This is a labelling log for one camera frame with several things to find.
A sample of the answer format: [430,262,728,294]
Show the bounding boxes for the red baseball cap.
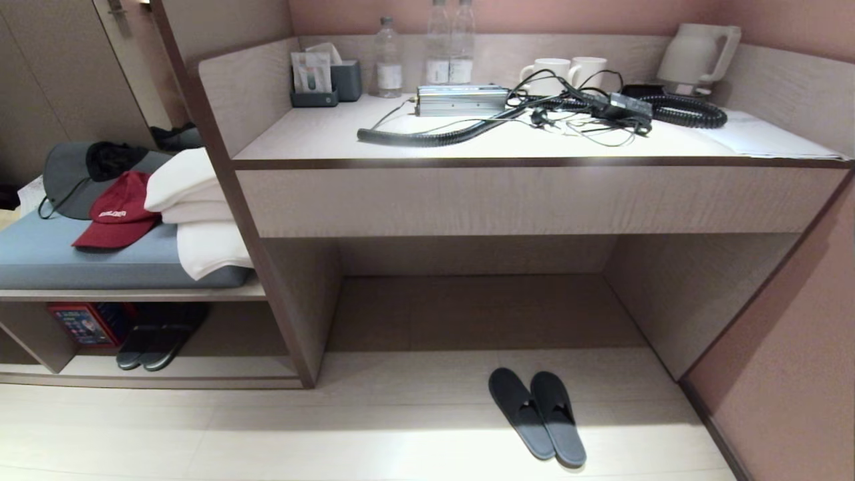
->
[71,170,163,251]

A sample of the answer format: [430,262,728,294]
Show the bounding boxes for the white electric kettle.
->
[656,23,742,97]

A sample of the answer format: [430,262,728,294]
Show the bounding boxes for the white paper sheet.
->
[698,110,849,161]

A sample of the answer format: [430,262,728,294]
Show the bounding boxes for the silver metal box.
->
[414,84,511,118]

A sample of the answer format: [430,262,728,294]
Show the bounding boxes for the grey bucket hat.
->
[37,142,173,221]

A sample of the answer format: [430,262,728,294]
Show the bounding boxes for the wooden shoe shelf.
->
[0,277,303,389]

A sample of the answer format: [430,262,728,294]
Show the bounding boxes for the grey organizer tray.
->
[291,87,339,108]

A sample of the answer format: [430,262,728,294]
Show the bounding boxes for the blue-grey bench cushion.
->
[0,209,253,290]

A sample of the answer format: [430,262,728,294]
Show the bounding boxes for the clear water bottle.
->
[375,17,404,99]
[426,0,452,86]
[450,0,476,86]

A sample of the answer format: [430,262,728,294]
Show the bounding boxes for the red box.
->
[46,303,132,348]

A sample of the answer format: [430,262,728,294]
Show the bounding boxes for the black cable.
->
[498,68,655,148]

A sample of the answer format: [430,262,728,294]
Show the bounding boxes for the white mug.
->
[519,58,573,96]
[568,57,609,93]

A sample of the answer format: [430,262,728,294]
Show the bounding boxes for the black corrugated hose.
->
[357,92,728,148]

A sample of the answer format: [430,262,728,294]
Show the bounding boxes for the dark grey slipper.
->
[116,306,176,371]
[140,305,211,373]
[530,371,588,468]
[488,367,556,461]

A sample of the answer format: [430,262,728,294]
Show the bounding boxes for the wooden desk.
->
[152,0,855,389]

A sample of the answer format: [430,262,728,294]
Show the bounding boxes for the tea sachet packets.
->
[291,51,333,94]

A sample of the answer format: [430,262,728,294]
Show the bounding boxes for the white folded towel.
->
[144,148,232,224]
[176,220,255,281]

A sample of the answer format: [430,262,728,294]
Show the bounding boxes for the black power adapter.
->
[588,91,654,125]

